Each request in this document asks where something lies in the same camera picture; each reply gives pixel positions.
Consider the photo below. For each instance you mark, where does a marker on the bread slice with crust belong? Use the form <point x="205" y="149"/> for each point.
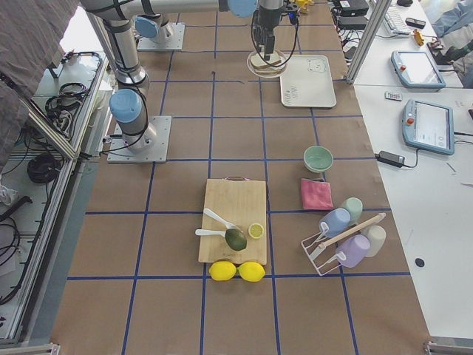
<point x="257" y="61"/>

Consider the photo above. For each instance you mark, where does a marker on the blue cup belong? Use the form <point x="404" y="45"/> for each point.
<point x="334" y="222"/>

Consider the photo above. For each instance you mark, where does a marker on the white wire cup rack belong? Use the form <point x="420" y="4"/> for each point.
<point x="321" y="251"/>

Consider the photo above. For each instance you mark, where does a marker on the cream bear serving tray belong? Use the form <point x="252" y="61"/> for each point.
<point x="307" y="82"/>

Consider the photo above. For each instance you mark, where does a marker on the blue teach pendant far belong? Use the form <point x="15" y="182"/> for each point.
<point x="416" y="70"/>

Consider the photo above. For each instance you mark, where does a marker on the green avocado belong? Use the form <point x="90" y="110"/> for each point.
<point x="235" y="239"/>

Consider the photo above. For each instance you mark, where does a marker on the yellow lemon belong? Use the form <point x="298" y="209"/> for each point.
<point x="222" y="270"/>
<point x="251" y="271"/>

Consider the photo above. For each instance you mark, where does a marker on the yellow lemon right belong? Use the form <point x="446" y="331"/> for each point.
<point x="251" y="271"/>

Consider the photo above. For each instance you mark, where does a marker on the light green bowl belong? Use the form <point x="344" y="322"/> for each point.
<point x="317" y="159"/>

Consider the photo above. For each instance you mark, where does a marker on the round white plate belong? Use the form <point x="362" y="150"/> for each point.
<point x="283" y="58"/>

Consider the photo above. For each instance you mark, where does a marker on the pink folded cloth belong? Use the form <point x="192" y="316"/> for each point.
<point x="316" y="195"/>

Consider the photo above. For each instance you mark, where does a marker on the cream cup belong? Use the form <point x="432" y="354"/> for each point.
<point x="376" y="236"/>

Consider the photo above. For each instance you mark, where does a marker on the half lemon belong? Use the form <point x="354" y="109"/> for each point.
<point x="256" y="230"/>

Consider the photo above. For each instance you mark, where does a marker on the aluminium frame post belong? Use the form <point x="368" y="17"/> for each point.
<point x="375" y="21"/>

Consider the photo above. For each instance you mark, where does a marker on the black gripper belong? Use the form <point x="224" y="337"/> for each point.
<point x="267" y="17"/>

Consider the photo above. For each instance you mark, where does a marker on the blue teach pendant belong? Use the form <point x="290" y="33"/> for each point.
<point x="416" y="70"/>
<point x="428" y="126"/>

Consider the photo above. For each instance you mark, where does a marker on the green cup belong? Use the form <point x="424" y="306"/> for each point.
<point x="354" y="206"/>

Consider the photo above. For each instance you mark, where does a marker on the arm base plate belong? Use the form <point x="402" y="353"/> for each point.
<point x="154" y="37"/>
<point x="152" y="147"/>

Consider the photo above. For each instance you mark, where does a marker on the purple cup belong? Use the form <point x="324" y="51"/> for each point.
<point x="352" y="251"/>

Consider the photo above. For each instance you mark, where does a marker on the yellow lemon left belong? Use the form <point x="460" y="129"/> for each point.
<point x="222" y="270"/>

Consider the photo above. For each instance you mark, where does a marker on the blue teach pendant near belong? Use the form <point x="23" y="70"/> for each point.
<point x="428" y="126"/>

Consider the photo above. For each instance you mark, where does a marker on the wooden cutting board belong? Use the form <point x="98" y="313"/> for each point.
<point x="241" y="202"/>

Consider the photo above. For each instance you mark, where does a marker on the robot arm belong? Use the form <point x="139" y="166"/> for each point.
<point x="128" y="103"/>
<point x="124" y="10"/>

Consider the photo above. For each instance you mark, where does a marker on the black power adapter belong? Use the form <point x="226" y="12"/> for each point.
<point x="390" y="158"/>

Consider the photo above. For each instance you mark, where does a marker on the bread slice on plate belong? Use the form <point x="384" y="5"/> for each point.
<point x="268" y="70"/>

